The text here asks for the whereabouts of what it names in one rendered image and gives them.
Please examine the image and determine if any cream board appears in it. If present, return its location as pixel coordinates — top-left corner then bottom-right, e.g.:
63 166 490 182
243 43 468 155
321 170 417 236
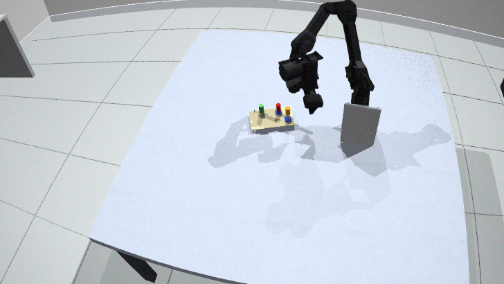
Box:
249 103 295 132

